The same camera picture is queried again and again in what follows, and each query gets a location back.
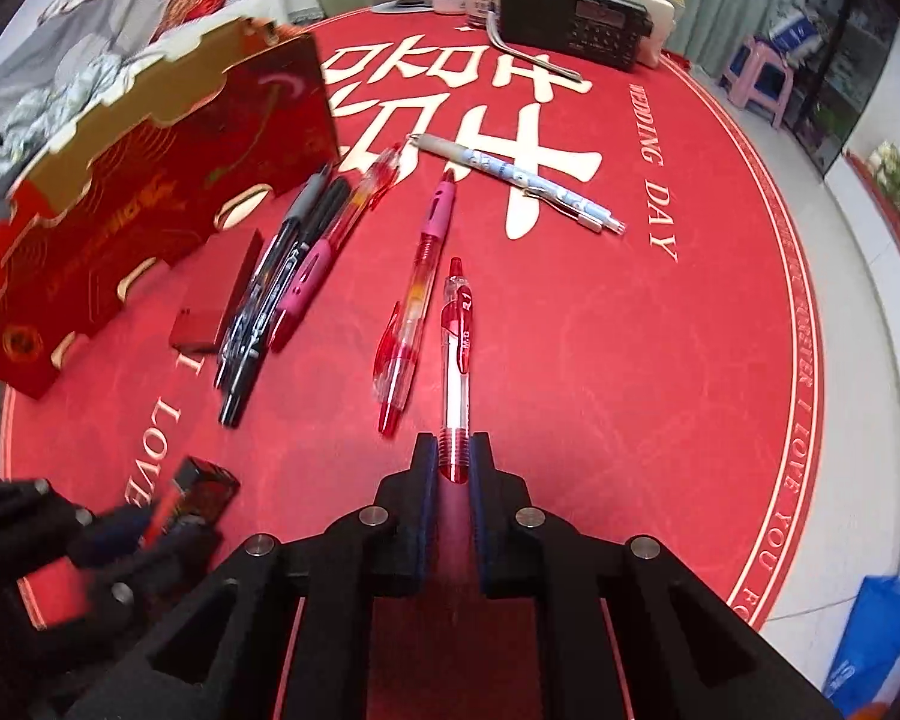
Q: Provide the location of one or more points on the red cardboard box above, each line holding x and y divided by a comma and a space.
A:
157, 187

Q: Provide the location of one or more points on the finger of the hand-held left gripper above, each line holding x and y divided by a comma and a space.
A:
112, 532
127, 592

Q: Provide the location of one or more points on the glass display cabinet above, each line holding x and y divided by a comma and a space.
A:
847, 30

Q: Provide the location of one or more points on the round red printed mat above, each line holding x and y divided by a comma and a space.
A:
607, 352

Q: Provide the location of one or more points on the red rectangular case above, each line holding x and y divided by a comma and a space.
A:
210, 315

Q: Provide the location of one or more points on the white patterned pen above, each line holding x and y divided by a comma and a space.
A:
517, 176

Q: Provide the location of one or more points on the black marker pen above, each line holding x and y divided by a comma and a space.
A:
328, 202

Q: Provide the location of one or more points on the red pen with pink grip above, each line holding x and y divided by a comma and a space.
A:
420, 270

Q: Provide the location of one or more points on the pink grip clear pen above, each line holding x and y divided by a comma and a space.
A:
304, 277

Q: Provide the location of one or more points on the pile of grey clothes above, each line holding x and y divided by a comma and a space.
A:
67, 52

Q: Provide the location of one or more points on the red gold cigarette pack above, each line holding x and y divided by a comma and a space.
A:
202, 491

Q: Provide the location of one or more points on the black radio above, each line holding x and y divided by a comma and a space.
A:
570, 15

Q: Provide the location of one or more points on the blue plastic bag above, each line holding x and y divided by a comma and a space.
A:
870, 645

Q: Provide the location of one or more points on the grey grip clear pen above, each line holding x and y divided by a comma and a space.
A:
307, 199

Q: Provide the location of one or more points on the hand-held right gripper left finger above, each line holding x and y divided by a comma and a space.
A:
426, 510

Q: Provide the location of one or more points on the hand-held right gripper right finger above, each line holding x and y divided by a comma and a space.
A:
481, 517

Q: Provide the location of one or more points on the purple plastic stool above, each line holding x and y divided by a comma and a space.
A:
757, 64

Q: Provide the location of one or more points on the red clear pen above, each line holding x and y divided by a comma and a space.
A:
457, 345

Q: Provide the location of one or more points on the blue and white bag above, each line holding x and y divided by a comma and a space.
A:
795, 26

